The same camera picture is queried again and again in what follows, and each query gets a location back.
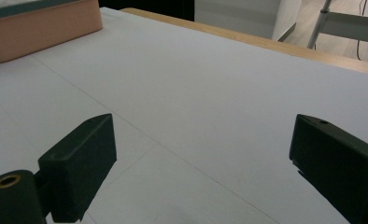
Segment white metal desk frame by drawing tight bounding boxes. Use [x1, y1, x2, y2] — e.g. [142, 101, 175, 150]
[306, 0, 368, 50]

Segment white cabinet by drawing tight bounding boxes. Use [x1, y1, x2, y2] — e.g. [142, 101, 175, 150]
[194, 0, 298, 40]

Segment wooden table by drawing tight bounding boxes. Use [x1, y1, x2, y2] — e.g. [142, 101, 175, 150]
[120, 7, 368, 77]

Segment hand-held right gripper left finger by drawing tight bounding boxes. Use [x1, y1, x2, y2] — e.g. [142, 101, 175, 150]
[37, 113, 118, 223]

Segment black floor cables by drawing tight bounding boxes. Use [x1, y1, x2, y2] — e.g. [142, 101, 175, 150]
[355, 0, 368, 61]

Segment orange plastic basket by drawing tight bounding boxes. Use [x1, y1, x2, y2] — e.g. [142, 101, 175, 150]
[0, 0, 104, 64]

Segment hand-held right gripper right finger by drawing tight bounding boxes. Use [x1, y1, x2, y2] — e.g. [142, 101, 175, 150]
[289, 113, 368, 224]

